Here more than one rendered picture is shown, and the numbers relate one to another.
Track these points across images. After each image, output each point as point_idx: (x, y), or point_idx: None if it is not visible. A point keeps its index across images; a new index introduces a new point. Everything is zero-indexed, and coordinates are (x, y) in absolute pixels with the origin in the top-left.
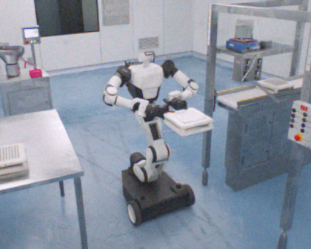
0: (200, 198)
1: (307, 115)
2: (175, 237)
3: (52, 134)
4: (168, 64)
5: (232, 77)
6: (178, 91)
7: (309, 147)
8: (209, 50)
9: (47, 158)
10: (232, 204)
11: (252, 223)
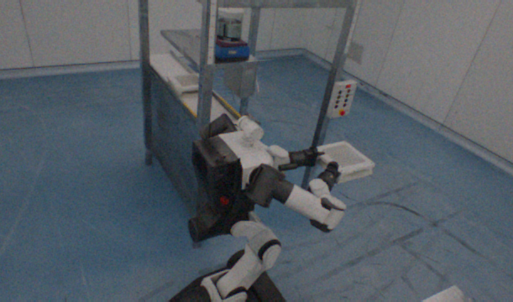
0: (227, 255)
1: (350, 91)
2: (300, 289)
3: None
4: (230, 122)
5: (240, 94)
6: (274, 146)
7: (347, 115)
8: (211, 72)
9: None
10: None
11: (269, 219)
